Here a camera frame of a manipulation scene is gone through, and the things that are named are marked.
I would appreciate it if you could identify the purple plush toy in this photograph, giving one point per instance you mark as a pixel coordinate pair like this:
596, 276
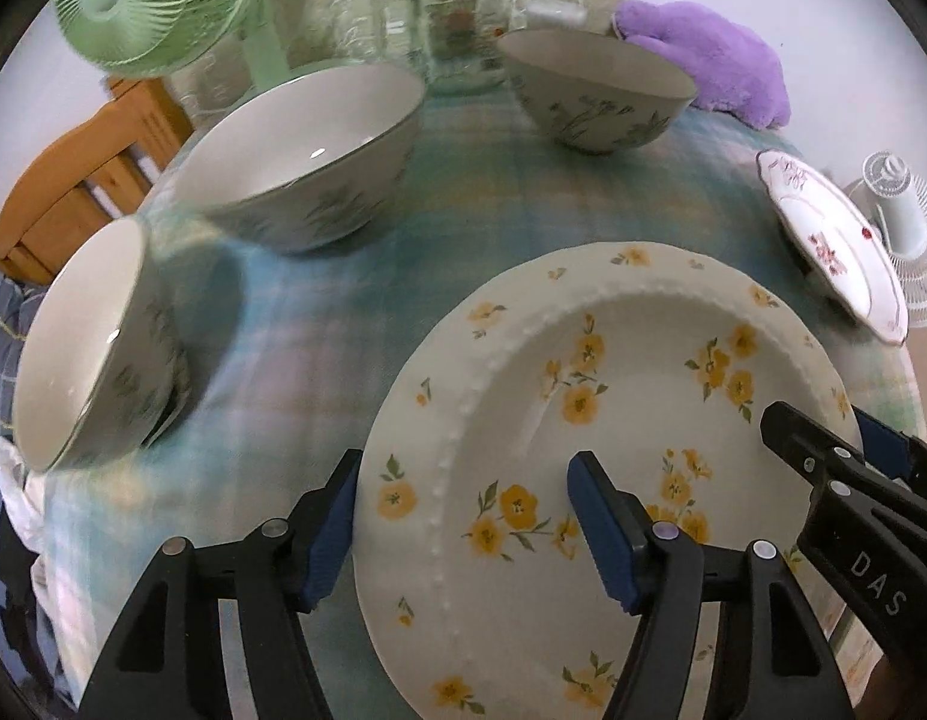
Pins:
718, 60

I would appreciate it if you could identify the green desk fan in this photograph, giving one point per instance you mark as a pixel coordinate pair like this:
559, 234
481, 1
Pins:
133, 7

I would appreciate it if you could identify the wooden bed headboard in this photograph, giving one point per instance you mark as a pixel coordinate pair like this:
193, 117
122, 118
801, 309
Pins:
73, 165

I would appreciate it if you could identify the plaid tablecloth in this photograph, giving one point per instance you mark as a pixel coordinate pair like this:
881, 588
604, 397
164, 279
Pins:
448, 202

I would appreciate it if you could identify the large floral ceramic bowl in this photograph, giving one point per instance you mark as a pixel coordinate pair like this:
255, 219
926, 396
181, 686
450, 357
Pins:
283, 142

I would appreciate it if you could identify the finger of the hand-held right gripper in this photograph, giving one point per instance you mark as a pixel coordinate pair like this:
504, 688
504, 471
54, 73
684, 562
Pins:
846, 510
883, 442

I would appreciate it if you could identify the grey striped blanket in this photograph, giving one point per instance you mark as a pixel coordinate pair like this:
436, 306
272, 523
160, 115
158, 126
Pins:
6, 360

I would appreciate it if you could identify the pink floral plate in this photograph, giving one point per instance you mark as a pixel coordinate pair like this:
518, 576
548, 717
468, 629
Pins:
816, 210

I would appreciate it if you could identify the white round container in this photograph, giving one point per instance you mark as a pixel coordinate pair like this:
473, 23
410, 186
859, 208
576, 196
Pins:
553, 15

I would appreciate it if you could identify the yellow flower plate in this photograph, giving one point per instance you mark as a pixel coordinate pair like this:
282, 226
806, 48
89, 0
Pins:
658, 405

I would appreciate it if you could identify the glass mug jar with lid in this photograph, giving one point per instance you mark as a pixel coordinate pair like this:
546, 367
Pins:
456, 30

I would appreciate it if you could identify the white floor fan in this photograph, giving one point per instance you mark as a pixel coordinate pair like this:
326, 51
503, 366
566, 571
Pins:
906, 217

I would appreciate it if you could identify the dark clothes pile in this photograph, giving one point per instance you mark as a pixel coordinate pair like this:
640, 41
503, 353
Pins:
21, 615

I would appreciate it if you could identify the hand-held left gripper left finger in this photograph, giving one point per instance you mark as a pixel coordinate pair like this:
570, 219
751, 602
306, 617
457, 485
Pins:
328, 532

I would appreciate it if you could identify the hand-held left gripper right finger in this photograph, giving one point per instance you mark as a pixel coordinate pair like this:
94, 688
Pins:
598, 525

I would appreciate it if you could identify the white plastic bag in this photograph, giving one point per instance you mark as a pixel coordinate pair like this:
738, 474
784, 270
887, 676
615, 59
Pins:
21, 495

